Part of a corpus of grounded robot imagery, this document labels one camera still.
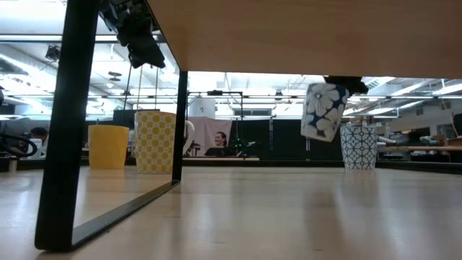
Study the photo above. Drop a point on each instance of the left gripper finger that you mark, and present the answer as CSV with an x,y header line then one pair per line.
x,y
146,52

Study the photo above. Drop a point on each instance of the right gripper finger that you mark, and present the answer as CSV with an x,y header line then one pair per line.
x,y
348,83

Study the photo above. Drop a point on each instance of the navy white flower mug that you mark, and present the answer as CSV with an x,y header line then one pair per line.
x,y
323,112

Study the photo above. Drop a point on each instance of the plain yellow mug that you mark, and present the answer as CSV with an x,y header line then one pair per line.
x,y
108,146

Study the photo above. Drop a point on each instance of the background black robot arm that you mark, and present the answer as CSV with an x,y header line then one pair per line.
x,y
195,148
243,145

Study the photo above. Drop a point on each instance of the black ceiling disc fixture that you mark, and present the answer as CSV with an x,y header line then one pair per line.
x,y
114,74

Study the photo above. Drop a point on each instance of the blue lattice pattern mug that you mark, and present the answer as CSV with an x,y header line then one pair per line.
x,y
359,148

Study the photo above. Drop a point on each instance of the white cylindrical tank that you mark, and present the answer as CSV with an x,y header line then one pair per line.
x,y
201,107

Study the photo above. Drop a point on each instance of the black partition curtain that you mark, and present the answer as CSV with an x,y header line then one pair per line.
x,y
285,141

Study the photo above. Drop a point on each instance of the black ceiling-mounted device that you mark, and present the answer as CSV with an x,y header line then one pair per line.
x,y
52,53

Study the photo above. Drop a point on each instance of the pink backdrop cloth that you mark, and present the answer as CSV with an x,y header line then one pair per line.
x,y
202,126

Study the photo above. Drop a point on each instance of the wooden workbench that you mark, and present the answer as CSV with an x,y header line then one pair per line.
x,y
415,148

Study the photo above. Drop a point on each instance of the person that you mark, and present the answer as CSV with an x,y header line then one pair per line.
x,y
39,133
220,142

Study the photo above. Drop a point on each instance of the wooden shelf riser black legs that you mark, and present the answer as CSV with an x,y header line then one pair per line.
x,y
61,144

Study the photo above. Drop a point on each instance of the white container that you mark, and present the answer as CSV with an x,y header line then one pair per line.
x,y
37,151

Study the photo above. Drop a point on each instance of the black aluminium table frame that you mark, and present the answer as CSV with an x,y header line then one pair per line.
x,y
252,163

